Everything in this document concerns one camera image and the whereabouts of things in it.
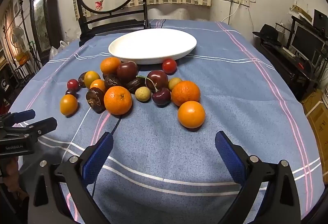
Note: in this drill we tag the yellow-green orange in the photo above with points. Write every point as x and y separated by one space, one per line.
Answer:
92 77

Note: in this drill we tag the red cherry on table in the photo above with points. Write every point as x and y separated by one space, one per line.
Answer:
169 65

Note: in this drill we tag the black computer monitor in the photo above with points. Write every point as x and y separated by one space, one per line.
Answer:
306 40

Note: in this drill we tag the small smooth orange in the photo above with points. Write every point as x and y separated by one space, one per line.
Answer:
68 104
98 85

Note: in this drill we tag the clear plastic bag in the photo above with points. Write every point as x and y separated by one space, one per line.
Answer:
62 45

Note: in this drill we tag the white standing fan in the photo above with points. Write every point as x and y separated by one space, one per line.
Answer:
16 35

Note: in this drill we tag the black speaker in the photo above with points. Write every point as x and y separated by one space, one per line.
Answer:
320 20

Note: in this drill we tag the white oval plate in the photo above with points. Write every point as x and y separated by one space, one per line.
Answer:
151 44

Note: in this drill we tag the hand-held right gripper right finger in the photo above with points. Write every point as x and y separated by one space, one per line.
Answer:
229 160

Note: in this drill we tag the cardboard box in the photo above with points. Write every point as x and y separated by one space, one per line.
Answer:
319 121

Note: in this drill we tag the dark framed painting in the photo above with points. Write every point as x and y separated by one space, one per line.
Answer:
41 21

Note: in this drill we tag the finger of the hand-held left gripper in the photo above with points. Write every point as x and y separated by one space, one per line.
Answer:
43 124
24 114

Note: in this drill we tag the rough orange mandarin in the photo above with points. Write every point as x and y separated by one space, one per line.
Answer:
117 103
110 65
185 93

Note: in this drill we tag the dark red cherry with stem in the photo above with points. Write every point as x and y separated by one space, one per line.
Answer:
161 96

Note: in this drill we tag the small dark cherry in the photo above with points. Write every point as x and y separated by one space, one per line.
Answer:
71 92

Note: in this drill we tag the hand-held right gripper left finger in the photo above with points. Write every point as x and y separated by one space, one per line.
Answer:
98 157

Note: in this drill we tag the person's left hand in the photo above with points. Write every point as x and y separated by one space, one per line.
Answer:
12 170

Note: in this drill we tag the dark brown water chestnut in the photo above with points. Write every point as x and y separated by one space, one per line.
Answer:
96 99
81 79
112 82
135 84

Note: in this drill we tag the black light stand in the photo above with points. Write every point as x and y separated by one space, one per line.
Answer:
24 24

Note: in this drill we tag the beige longan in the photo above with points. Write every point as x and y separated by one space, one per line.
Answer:
175 83
143 93

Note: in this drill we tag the black hat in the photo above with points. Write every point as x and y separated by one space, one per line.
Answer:
267 31

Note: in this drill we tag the black desk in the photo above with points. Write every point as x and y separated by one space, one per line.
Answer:
281 65

